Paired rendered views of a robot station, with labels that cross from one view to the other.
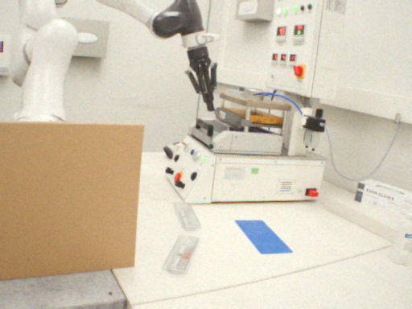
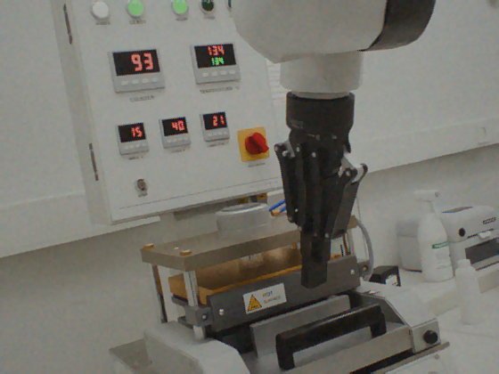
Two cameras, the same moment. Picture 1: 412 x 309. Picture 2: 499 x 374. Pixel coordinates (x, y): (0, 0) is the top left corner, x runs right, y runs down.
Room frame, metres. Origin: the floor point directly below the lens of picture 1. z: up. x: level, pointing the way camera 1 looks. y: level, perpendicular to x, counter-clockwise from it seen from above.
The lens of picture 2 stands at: (1.57, 0.71, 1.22)
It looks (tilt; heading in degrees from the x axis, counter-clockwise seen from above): 3 degrees down; 263
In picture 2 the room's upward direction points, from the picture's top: 10 degrees counter-clockwise
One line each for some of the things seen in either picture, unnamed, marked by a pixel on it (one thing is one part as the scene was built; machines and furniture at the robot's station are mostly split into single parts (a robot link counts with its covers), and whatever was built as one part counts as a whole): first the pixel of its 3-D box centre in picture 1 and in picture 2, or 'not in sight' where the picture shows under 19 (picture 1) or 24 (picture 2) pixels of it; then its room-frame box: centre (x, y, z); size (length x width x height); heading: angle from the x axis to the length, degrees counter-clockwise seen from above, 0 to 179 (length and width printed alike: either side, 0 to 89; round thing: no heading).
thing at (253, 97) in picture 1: (262, 107); (250, 245); (1.46, -0.20, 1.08); 0.31 x 0.24 x 0.13; 20
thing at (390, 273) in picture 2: not in sight; (381, 281); (1.06, -0.81, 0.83); 0.09 x 0.06 x 0.07; 37
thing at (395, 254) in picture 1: (404, 237); (468, 290); (0.93, -0.59, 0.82); 0.05 x 0.05 x 0.14
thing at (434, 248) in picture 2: not in sight; (432, 234); (0.88, -0.85, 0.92); 0.09 x 0.08 x 0.25; 114
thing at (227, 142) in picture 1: (245, 142); (367, 309); (1.31, -0.14, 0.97); 0.26 x 0.05 x 0.07; 110
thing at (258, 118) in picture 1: (253, 110); (255, 259); (1.46, -0.16, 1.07); 0.22 x 0.17 x 0.10; 20
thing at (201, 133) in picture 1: (237, 133); (277, 329); (1.45, -0.12, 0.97); 0.30 x 0.22 x 0.08; 110
